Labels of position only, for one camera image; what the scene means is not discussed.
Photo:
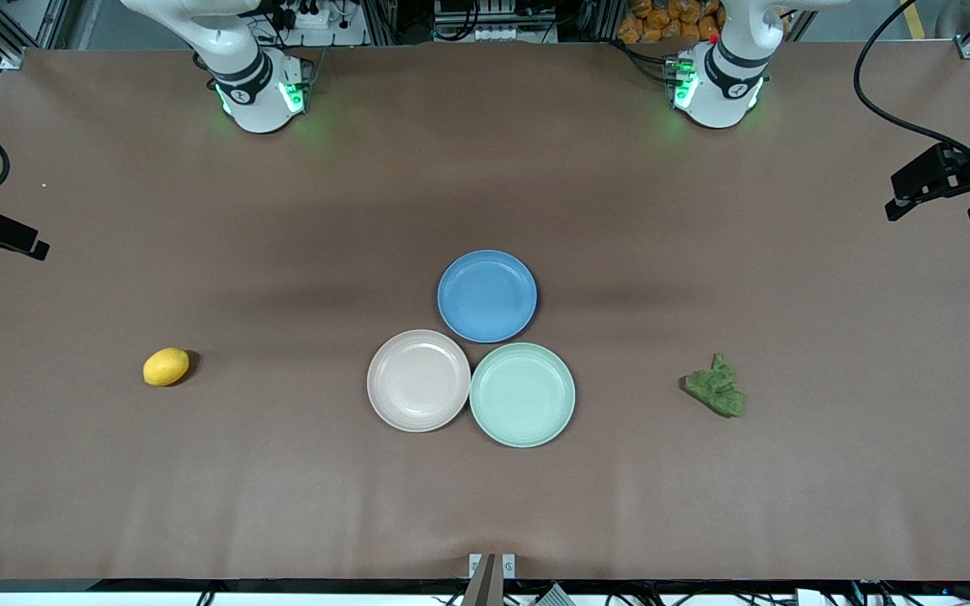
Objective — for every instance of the grey camera post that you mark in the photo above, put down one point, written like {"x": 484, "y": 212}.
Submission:
{"x": 483, "y": 589}

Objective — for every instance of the yellow lemon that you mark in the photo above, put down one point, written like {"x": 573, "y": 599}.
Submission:
{"x": 166, "y": 367}

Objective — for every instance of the pink plate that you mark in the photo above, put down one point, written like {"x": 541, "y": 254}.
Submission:
{"x": 418, "y": 380}

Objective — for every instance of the small white mounting bracket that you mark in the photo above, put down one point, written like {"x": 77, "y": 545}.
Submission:
{"x": 508, "y": 566}

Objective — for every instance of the pile of orange fruits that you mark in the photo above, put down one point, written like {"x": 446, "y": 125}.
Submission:
{"x": 662, "y": 21}

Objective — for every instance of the white electronics box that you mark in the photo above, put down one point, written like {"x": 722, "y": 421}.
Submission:
{"x": 493, "y": 32}

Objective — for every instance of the green lettuce leaf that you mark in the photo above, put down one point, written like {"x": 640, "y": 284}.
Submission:
{"x": 716, "y": 391}

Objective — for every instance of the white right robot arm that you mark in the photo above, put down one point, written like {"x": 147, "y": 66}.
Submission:
{"x": 253, "y": 101}

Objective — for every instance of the blue plate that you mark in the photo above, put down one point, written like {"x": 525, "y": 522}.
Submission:
{"x": 487, "y": 296}

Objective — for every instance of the mint green plate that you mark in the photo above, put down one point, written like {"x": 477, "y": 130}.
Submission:
{"x": 522, "y": 394}

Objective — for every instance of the table cover sheet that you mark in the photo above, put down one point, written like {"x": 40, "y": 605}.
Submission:
{"x": 199, "y": 505}

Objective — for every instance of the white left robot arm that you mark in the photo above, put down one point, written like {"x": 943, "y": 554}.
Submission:
{"x": 725, "y": 84}

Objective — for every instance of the white power strip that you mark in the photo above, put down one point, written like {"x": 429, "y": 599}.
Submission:
{"x": 312, "y": 18}

